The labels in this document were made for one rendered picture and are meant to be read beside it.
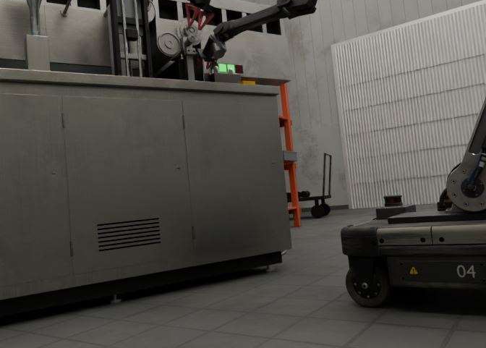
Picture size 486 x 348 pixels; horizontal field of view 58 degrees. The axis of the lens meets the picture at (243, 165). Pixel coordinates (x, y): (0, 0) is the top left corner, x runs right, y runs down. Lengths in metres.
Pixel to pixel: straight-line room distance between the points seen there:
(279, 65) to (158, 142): 1.41
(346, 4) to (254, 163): 7.06
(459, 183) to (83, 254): 1.31
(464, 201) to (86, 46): 1.95
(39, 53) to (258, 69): 1.38
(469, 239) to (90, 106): 1.38
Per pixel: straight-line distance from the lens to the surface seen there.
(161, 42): 2.32
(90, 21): 2.61
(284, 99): 5.07
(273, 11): 2.10
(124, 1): 2.19
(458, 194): 1.44
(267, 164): 2.12
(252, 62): 2.95
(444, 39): 8.15
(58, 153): 1.77
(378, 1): 8.72
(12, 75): 1.79
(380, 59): 8.35
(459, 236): 1.30
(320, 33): 8.98
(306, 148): 8.72
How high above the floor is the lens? 0.36
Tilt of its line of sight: 4 degrees up
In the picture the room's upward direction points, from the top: 5 degrees counter-clockwise
